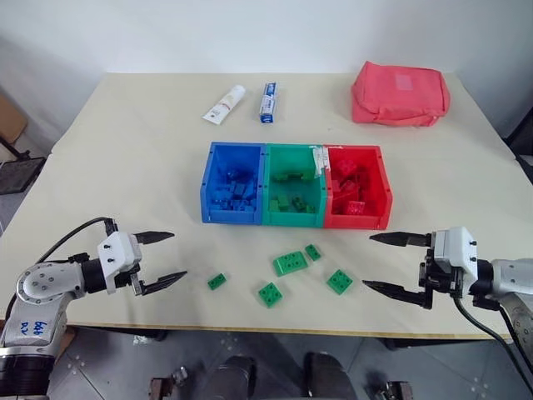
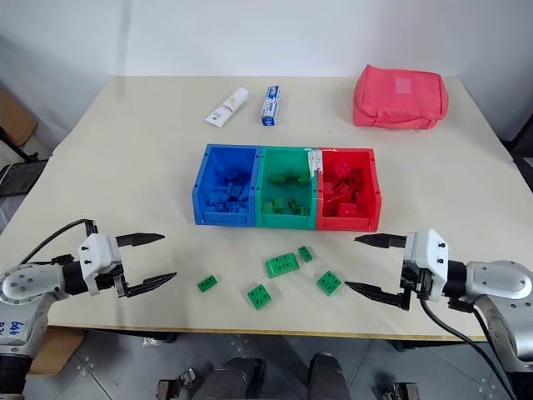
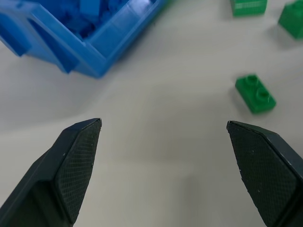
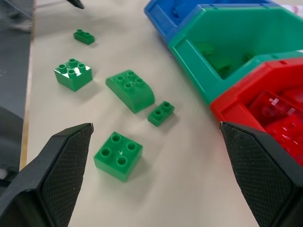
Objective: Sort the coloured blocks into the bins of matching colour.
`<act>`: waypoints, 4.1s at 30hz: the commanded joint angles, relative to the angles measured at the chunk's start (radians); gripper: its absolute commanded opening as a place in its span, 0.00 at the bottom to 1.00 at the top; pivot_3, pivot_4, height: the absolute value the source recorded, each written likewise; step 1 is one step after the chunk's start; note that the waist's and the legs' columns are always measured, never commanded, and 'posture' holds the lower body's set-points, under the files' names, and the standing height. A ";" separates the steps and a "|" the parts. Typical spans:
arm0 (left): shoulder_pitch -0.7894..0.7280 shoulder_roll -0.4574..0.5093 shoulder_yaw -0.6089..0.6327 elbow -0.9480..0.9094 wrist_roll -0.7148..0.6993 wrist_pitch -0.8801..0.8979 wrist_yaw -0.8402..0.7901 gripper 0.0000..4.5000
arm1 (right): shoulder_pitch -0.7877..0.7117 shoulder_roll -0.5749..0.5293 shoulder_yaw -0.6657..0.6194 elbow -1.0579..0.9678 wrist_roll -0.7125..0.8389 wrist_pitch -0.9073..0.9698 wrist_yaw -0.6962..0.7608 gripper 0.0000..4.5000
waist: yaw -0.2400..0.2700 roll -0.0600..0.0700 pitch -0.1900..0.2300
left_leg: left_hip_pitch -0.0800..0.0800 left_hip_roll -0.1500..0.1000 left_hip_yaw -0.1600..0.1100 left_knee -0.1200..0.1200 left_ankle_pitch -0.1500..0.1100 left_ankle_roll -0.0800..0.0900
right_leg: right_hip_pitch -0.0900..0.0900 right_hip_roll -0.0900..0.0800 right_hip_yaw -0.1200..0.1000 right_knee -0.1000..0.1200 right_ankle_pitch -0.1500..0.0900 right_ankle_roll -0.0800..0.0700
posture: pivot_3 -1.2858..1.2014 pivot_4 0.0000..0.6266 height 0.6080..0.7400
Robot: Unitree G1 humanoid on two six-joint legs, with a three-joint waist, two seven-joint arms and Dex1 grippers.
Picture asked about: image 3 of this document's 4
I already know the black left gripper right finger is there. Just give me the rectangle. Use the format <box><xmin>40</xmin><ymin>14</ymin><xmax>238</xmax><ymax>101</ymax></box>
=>
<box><xmin>226</xmin><ymin>120</ymin><xmax>303</xmax><ymax>227</ymax></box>

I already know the green two-stud toy brick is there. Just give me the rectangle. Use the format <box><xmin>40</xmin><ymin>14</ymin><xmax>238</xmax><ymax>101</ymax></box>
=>
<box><xmin>235</xmin><ymin>74</ymin><xmax>277</xmax><ymax>115</ymax></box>

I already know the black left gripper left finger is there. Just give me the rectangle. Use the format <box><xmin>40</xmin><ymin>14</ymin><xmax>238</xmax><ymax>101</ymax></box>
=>
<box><xmin>0</xmin><ymin>117</ymin><xmax>103</xmax><ymax>227</ymax></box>

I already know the blue plastic storage bin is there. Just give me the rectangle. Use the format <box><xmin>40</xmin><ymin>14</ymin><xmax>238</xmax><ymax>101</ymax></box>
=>
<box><xmin>0</xmin><ymin>0</ymin><xmax>171</xmax><ymax>79</ymax></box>

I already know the blue toy brick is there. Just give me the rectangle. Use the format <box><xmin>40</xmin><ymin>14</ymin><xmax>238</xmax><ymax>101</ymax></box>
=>
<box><xmin>79</xmin><ymin>0</ymin><xmax>101</xmax><ymax>20</ymax></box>

